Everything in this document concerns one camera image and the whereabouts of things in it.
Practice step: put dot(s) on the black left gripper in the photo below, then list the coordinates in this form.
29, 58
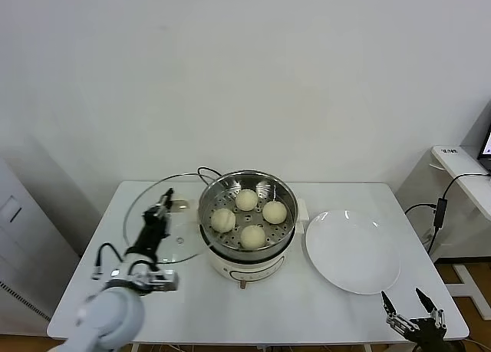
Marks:
155, 225

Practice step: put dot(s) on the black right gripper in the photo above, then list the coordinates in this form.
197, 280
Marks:
422, 329

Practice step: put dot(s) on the round glass pot lid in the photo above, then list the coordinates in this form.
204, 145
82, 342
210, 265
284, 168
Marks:
184, 233

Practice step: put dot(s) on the white steamed baozi bun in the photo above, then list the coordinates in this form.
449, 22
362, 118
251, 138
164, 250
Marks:
223, 220
253, 237
246, 199
275, 213

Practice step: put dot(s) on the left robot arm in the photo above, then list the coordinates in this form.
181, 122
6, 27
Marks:
111, 321

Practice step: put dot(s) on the perforated steel steamer basket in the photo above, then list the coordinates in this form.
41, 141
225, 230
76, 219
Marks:
215, 198

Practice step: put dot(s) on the white table leg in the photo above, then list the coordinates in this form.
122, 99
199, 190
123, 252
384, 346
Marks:
135, 347
369, 347

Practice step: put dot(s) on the large white round plate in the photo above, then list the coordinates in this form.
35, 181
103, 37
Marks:
353, 252

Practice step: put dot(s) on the cream electric cooker pot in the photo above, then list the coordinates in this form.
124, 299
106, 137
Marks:
249, 269

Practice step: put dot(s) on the white storage cabinet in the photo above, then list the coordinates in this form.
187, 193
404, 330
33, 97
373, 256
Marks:
23, 229

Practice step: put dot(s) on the dark framed computer screen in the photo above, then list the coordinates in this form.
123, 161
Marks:
488, 145

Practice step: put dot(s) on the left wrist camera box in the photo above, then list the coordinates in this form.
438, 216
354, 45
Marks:
163, 281

